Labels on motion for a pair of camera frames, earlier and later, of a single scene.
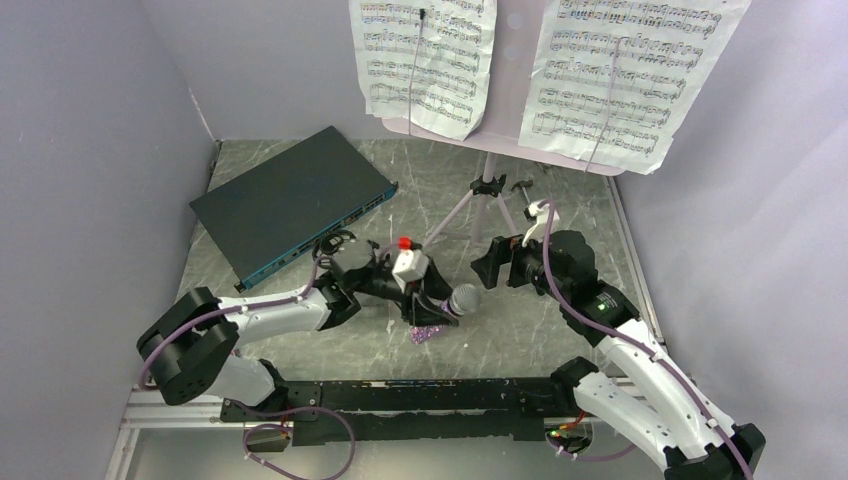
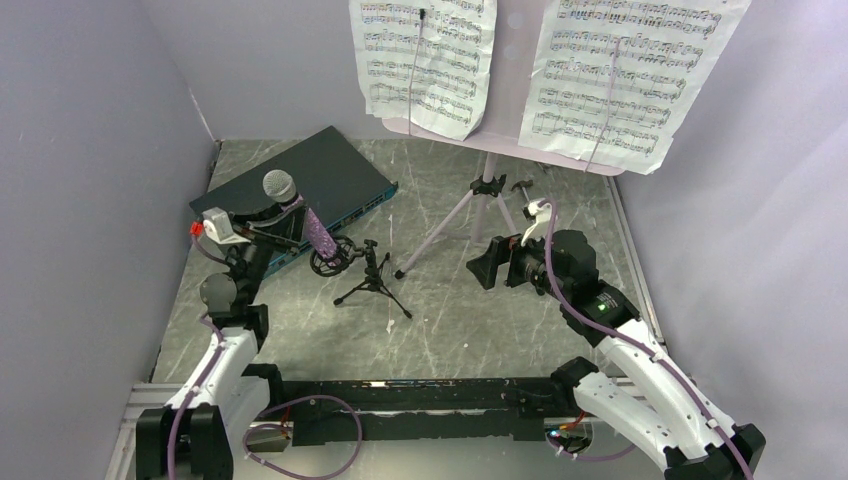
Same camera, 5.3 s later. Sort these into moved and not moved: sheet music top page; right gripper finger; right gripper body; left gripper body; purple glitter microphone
Moved: left gripper body; purple glitter microphone
Not moved: right gripper body; sheet music top page; right gripper finger
